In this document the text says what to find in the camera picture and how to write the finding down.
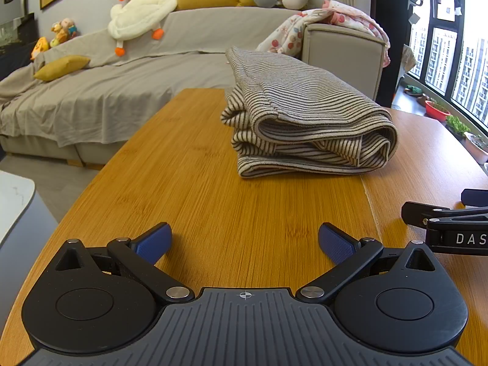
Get striped knit garment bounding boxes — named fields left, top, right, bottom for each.
left=220, top=46, right=399, bottom=179

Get tray of green plants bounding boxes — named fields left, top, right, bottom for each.
left=445, top=114, right=472, bottom=136

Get small colourful plush toys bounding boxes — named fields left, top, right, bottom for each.
left=50, top=17, right=81, bottom=47

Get grey fabric sofa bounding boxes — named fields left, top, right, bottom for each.
left=0, top=5, right=386, bottom=169

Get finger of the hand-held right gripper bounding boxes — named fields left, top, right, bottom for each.
left=460, top=188, right=488, bottom=208
left=401, top=201, right=488, bottom=230

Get pink plastic basin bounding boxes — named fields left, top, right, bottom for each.
left=463, top=131, right=488, bottom=165

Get black cabinet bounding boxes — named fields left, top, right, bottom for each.
left=0, top=0, right=39, bottom=77

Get white marble coffee table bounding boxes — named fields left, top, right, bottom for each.
left=0, top=170, right=59, bottom=245

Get small yellow throw pillow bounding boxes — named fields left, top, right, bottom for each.
left=33, top=55, right=91, bottom=82

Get red plastic basin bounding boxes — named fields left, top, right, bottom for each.
left=424, top=100, right=451, bottom=123

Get white duck plush toy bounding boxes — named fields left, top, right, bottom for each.
left=107, top=0, right=178, bottom=57

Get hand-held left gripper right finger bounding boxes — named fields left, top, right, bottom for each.
left=295, top=222, right=438, bottom=306

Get pink floral blanket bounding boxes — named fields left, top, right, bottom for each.
left=257, top=0, right=392, bottom=66

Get small yellow plush toy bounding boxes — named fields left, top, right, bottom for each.
left=30, top=37, right=50, bottom=61

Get beige hanging cloth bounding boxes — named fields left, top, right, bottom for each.
left=396, top=43, right=418, bottom=77

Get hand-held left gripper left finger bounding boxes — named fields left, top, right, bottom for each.
left=55, top=222, right=195, bottom=304

